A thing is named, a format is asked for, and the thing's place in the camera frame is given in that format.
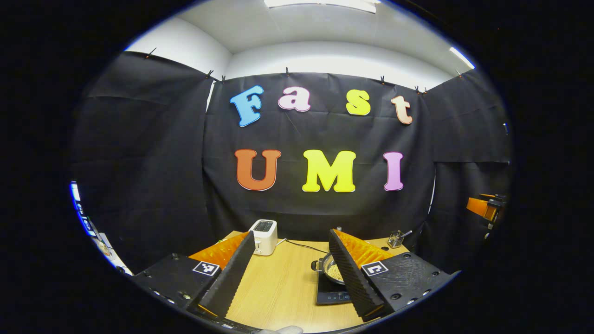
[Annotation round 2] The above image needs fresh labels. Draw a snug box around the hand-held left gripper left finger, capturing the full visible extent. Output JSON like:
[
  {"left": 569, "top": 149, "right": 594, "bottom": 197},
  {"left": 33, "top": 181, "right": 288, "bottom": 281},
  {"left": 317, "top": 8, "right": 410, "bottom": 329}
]
[{"left": 132, "top": 231, "right": 256, "bottom": 318}]

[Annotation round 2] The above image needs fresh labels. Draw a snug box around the bright blue-white screen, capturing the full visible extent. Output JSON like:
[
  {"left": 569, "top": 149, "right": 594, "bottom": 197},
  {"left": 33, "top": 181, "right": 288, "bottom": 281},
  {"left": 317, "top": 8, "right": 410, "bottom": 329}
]
[{"left": 70, "top": 181, "right": 96, "bottom": 235}]

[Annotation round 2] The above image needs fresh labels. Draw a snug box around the black induction cooktop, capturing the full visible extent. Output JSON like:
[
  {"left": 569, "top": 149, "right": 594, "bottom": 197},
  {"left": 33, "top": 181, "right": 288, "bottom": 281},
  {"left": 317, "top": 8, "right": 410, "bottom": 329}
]
[{"left": 316, "top": 274, "right": 353, "bottom": 305}]

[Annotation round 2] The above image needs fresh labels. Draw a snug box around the steel pot with black handles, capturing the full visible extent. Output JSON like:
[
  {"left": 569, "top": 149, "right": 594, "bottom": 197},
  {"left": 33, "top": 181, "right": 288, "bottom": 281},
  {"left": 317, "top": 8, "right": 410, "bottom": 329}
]
[{"left": 311, "top": 253, "right": 346, "bottom": 285}]

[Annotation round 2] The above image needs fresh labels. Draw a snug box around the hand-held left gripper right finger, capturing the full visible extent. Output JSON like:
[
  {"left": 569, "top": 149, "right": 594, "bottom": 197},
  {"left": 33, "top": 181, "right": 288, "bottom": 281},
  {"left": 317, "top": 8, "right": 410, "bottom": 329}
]
[{"left": 329, "top": 228, "right": 454, "bottom": 321}]

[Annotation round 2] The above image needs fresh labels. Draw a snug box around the white toaster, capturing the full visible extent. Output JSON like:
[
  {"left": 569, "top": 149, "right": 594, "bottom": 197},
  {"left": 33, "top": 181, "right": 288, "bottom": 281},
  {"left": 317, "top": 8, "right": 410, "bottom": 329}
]
[{"left": 248, "top": 219, "right": 278, "bottom": 256}]

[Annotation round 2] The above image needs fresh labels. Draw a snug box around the black power cable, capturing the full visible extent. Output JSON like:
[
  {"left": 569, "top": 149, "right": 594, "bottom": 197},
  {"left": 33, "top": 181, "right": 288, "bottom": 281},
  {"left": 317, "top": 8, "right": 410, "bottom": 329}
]
[{"left": 284, "top": 239, "right": 330, "bottom": 255}]

